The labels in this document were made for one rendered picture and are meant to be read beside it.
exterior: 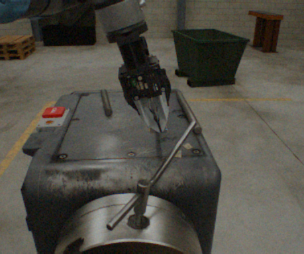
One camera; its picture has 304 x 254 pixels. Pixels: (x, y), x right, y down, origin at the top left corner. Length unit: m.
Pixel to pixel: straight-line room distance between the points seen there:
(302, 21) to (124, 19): 11.41
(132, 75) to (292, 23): 11.24
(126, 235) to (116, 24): 0.34
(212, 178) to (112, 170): 0.22
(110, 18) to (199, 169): 0.37
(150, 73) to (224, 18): 10.28
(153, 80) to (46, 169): 0.33
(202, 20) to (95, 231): 10.18
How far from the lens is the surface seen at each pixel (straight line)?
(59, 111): 0.93
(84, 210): 0.61
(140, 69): 0.48
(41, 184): 0.67
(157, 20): 10.35
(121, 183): 0.64
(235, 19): 10.85
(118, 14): 0.47
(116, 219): 0.44
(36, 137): 0.82
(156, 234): 0.53
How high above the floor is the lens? 1.61
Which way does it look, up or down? 27 degrees down
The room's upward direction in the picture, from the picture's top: straight up
